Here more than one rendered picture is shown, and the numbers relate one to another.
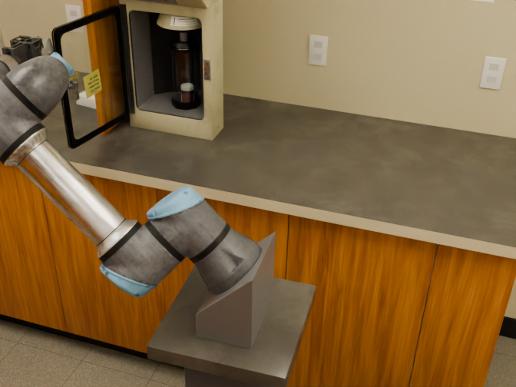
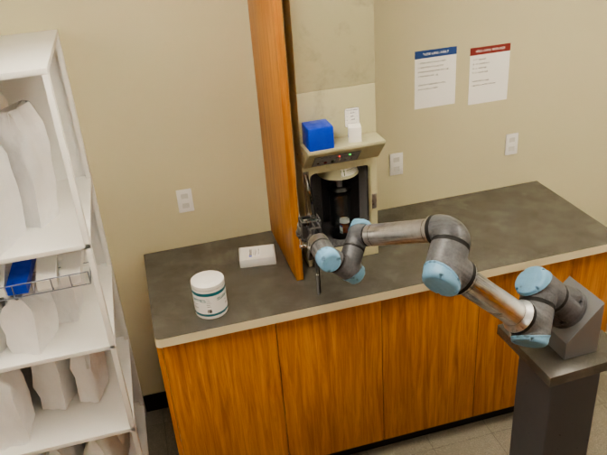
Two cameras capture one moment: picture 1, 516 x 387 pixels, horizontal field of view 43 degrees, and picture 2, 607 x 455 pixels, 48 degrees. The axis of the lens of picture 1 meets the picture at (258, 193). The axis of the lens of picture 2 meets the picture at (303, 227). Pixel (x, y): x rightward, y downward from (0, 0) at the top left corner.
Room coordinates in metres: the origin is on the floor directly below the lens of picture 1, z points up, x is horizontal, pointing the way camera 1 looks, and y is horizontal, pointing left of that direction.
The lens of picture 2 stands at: (-0.01, 1.77, 2.46)
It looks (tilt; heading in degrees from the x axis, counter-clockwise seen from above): 28 degrees down; 329
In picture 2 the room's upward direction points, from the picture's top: 4 degrees counter-clockwise
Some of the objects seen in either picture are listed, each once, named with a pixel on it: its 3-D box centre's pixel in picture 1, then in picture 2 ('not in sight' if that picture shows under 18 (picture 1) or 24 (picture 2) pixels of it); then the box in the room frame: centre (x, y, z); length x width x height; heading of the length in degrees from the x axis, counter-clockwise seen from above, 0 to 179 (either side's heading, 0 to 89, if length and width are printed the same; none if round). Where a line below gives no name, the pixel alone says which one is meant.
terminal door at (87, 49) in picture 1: (94, 77); (312, 234); (2.00, 0.54, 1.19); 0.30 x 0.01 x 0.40; 152
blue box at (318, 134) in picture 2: not in sight; (317, 134); (2.08, 0.43, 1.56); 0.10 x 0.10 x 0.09; 73
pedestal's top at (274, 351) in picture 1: (236, 320); (561, 343); (1.18, 0.04, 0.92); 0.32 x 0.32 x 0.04; 75
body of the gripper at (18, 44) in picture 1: (22, 57); (312, 232); (1.78, 0.67, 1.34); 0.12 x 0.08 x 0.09; 163
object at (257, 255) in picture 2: not in sight; (256, 255); (2.36, 0.61, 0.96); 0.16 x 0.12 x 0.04; 64
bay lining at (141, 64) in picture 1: (181, 54); (332, 197); (2.23, 0.28, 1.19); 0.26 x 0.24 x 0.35; 73
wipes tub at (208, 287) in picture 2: not in sight; (210, 294); (2.12, 0.95, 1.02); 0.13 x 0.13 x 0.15
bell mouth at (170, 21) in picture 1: (182, 14); (337, 166); (2.20, 0.27, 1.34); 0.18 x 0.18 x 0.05
